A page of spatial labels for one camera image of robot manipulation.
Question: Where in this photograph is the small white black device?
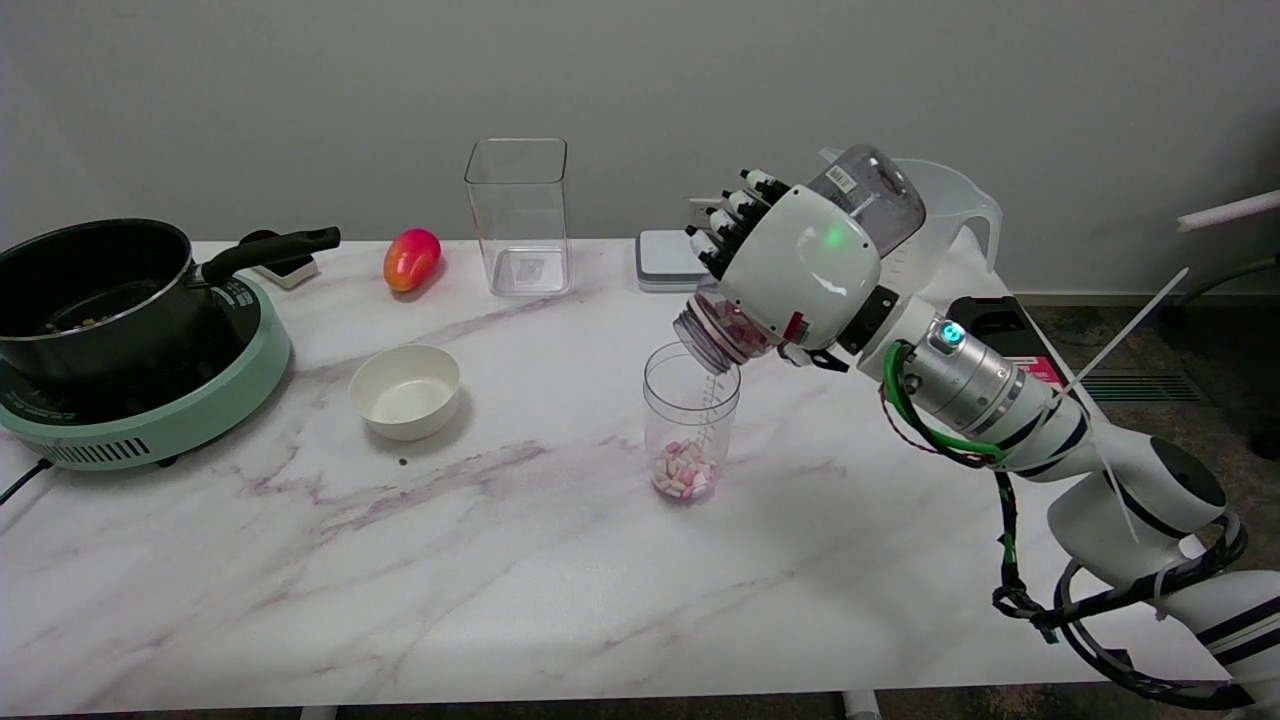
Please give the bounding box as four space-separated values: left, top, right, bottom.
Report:
238 230 321 291

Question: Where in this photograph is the green black cable bundle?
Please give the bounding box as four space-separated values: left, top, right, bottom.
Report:
880 340 1058 643

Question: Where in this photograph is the white bowl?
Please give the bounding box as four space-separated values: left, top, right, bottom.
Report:
349 344 462 442

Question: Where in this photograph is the white tube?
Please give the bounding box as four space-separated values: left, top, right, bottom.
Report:
1177 190 1280 233

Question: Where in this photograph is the red yellow mango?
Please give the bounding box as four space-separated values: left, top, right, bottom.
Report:
383 228 443 293

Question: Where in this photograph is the white grey kitchen scale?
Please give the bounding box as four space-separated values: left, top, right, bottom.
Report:
635 229 713 294

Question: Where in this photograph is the black cable loop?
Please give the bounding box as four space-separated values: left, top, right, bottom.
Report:
995 510 1251 713

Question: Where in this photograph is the square clear plastic container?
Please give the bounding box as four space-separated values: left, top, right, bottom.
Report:
464 138 574 298

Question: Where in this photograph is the black device with red label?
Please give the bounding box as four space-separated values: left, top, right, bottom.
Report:
945 295 1067 389

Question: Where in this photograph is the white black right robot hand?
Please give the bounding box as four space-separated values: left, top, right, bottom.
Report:
685 168 903 373

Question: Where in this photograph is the clear bottle with pink candies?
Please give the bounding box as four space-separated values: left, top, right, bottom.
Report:
672 143 927 376

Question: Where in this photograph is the tall clear measuring cup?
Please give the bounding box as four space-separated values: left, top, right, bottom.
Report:
643 341 743 502

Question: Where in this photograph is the large translucent measuring jug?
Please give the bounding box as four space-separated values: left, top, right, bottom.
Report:
818 148 1003 301

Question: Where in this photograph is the floor vent grille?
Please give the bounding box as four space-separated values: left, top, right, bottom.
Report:
1085 368 1211 404

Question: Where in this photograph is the black cooker power cord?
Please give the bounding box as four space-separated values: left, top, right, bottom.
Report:
0 458 51 506

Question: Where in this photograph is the black pot with handle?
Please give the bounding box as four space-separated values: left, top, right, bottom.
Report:
0 218 342 386

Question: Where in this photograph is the green induction cooker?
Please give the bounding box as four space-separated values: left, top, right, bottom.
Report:
0 272 293 472

